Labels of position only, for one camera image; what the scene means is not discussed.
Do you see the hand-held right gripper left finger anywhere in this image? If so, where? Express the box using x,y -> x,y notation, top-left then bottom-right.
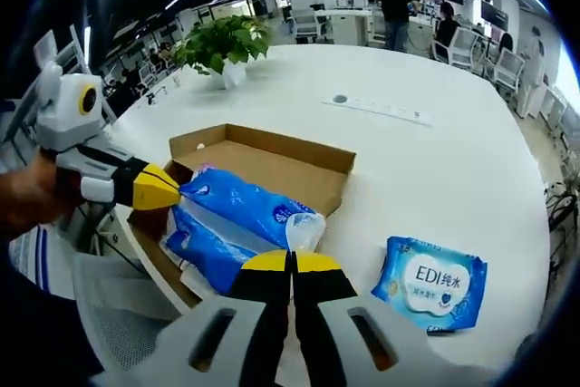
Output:
153,250 -> 292,387

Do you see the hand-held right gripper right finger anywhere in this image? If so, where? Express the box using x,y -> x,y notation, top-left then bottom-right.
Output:
292,250 -> 459,387

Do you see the blue soft wet wipes pack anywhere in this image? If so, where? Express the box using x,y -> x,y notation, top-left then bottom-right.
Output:
370,235 -> 489,333

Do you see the blue soft tissue pack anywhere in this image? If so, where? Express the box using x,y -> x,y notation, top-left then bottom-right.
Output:
159,162 -> 328,296

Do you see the brown cardboard shoe box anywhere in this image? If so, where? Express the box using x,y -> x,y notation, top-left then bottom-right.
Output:
128,122 -> 358,309

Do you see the person's left hand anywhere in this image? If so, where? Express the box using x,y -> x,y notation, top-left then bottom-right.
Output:
6,153 -> 90,238

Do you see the small black table device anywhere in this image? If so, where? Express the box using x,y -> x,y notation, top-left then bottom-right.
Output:
144,86 -> 169,106

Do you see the blue white striped board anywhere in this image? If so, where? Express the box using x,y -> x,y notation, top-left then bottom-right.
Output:
7,227 -> 50,291

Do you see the green potted plant white pot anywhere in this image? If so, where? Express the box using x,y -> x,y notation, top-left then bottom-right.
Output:
173,14 -> 273,90

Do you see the white office chair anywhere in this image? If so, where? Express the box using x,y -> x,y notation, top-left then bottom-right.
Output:
289,8 -> 328,43
491,48 -> 527,96
436,26 -> 478,67

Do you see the black stand with cables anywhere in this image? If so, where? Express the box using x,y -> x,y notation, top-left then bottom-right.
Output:
545,179 -> 580,246

